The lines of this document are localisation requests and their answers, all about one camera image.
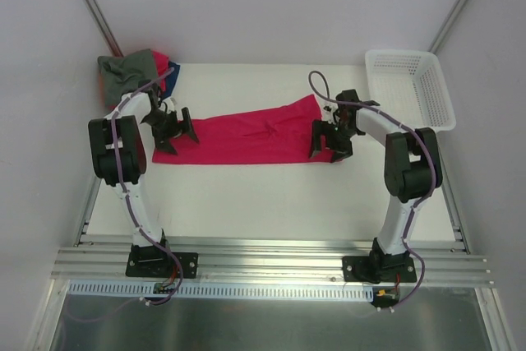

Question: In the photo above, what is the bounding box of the crimson pink t shirt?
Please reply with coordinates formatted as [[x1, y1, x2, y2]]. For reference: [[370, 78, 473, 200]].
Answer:
[[152, 95, 333, 165]]

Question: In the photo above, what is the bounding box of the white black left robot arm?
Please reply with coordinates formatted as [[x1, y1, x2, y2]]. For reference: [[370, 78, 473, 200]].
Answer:
[[88, 81, 200, 275]]

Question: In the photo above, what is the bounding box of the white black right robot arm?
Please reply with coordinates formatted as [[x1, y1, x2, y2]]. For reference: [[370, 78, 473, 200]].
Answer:
[[309, 90, 442, 284]]

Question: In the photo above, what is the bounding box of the folded navy blue t shirt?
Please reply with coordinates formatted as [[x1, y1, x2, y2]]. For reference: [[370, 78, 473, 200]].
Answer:
[[163, 61, 181, 99]]

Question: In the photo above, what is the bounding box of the folded red t shirt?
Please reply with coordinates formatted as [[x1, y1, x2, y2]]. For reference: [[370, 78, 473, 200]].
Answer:
[[152, 50, 169, 94]]

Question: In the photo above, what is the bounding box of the white plastic mesh basket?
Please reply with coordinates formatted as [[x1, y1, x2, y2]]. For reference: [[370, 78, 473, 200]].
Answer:
[[365, 49, 456, 132]]

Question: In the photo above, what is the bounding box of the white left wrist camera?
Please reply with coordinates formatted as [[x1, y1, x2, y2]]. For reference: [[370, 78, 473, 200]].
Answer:
[[159, 97, 177, 113]]

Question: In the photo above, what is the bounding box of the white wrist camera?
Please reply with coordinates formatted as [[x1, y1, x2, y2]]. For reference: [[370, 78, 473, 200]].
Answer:
[[321, 103, 338, 123], [159, 97, 177, 113]]

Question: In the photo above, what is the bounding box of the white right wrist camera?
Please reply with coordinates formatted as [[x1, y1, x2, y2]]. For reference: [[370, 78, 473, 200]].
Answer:
[[321, 103, 338, 123]]

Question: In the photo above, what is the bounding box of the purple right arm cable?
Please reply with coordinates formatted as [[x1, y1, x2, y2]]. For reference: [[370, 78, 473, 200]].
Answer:
[[308, 71, 436, 315]]

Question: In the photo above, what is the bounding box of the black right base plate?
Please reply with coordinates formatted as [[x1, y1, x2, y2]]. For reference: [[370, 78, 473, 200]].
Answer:
[[342, 254, 417, 284]]

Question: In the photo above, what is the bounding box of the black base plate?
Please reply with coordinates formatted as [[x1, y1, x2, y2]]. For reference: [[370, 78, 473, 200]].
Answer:
[[125, 250, 199, 279], [342, 254, 417, 284]]

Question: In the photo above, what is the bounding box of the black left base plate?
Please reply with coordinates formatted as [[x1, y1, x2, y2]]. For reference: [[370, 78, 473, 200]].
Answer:
[[125, 250, 199, 279]]

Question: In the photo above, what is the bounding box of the aluminium frame rail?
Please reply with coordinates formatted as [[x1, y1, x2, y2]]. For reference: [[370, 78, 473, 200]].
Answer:
[[51, 235, 496, 288]]

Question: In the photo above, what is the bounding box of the white slotted cable duct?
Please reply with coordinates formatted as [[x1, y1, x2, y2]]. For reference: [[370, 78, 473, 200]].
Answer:
[[68, 280, 373, 303]]

